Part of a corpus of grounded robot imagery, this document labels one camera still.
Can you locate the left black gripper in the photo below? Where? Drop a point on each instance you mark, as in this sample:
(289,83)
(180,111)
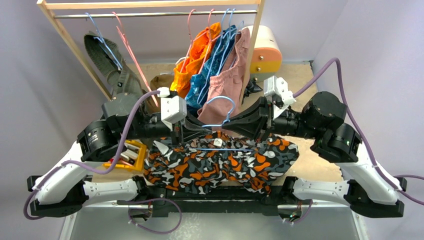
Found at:
(191,128)

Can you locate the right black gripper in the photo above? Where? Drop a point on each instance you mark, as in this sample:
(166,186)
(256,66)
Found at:
(267,120)

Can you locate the camouflage orange black shorts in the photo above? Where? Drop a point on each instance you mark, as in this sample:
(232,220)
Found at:
(202,164)

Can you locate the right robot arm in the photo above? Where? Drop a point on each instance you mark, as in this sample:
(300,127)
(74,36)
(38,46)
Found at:
(367,191)

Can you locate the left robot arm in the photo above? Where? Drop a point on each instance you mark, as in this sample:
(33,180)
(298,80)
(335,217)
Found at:
(63,190)

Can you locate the brown shorts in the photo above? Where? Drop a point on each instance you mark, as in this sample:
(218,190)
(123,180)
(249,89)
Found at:
(163,80)

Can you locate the pink shorts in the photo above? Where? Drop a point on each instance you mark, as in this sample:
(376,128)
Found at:
(226,88)

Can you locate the blue patterned shorts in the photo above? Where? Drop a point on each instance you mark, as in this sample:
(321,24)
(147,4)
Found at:
(202,86)

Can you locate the pink hanger holding orange shorts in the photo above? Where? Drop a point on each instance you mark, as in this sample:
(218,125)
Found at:
(193,40)

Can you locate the blue hanger holding pink shorts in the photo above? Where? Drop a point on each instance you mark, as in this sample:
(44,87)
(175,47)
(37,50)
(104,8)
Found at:
(226,42)

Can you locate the olive green shorts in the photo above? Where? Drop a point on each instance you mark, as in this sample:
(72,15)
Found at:
(121,81)

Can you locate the dark patterned cloth on floor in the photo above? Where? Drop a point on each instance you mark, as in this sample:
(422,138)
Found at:
(251,88)

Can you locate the white orange yellow drawer cabinet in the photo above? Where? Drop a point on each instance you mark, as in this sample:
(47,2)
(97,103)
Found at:
(267,57)

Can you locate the yellow plastic bin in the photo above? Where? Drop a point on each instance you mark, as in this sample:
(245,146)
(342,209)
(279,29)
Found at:
(134,166)

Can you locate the white stapler in bin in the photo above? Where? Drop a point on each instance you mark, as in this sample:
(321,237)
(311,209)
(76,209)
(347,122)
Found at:
(130,154)

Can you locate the metal hanging rod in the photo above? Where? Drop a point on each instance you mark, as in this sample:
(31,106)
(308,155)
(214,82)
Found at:
(154,14)

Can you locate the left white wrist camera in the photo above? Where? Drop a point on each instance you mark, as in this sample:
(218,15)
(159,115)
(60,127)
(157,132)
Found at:
(173,108)

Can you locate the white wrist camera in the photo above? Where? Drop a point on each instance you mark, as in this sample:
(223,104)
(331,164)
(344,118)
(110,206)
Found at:
(173,108)
(276,90)

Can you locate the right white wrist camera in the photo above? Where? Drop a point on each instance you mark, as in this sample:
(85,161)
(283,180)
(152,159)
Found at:
(276,90)

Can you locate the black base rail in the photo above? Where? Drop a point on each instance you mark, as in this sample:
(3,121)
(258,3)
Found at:
(221,200)

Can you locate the pink wire hanger left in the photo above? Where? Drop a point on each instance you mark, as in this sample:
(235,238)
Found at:
(123,36)

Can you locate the wooden clothes rack frame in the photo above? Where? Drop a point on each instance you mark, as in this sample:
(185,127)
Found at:
(49,8)

